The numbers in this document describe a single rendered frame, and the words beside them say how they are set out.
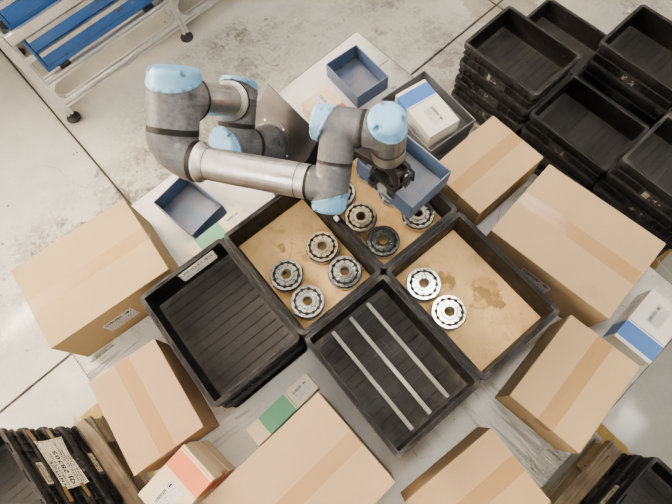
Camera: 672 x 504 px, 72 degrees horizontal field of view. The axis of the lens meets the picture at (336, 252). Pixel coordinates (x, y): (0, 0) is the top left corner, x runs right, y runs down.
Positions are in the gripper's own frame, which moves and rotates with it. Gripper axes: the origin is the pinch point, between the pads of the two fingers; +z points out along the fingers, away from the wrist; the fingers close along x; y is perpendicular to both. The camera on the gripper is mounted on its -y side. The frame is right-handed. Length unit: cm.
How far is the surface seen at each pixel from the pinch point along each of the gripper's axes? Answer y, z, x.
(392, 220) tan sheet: 0.7, 29.8, 2.3
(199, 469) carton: 20, 13, -84
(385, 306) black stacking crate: 19.8, 28.0, -18.6
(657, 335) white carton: 79, 37, 35
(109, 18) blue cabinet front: -196, 74, -16
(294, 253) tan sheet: -12.0, 27.2, -28.3
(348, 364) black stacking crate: 25, 26, -38
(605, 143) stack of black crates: 25, 84, 107
